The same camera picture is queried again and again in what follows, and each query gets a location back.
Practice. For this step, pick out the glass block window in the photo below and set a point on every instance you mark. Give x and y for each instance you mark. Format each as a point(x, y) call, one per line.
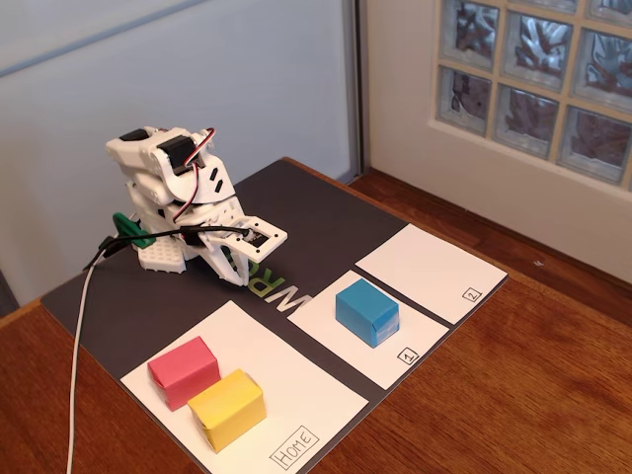
point(533, 64)

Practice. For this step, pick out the white sheet marked HOME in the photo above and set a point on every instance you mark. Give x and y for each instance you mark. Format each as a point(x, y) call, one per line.
point(316, 395)

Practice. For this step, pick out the pink paper box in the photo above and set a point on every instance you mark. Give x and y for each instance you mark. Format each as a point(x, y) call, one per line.
point(182, 365)

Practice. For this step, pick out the white sheet marked 2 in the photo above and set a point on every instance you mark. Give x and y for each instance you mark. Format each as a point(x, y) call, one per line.
point(424, 266)

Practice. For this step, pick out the green table clamp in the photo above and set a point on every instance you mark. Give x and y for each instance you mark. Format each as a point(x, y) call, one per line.
point(129, 228)

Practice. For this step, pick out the dark grey mat board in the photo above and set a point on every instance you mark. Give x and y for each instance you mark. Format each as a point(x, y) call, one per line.
point(321, 212)

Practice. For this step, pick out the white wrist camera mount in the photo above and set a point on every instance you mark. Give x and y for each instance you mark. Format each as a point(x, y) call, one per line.
point(276, 236)

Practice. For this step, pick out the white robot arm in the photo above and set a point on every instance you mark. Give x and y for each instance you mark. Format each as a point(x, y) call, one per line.
point(143, 163)

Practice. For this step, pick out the white perforated base plate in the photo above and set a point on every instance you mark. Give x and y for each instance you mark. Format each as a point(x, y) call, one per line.
point(160, 257)

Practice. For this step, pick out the blue paper box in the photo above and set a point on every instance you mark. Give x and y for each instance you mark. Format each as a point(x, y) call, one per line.
point(363, 306)

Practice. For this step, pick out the white sheet marked 1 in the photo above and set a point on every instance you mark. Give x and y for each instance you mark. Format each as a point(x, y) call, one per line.
point(419, 336)

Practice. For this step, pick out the grey metal door frame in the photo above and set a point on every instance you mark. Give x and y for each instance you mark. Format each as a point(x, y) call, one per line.
point(355, 84)

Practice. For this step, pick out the yellow paper box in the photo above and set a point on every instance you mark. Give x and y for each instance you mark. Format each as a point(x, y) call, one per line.
point(224, 405)

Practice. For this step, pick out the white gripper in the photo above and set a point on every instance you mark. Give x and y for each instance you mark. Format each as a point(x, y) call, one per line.
point(228, 260)

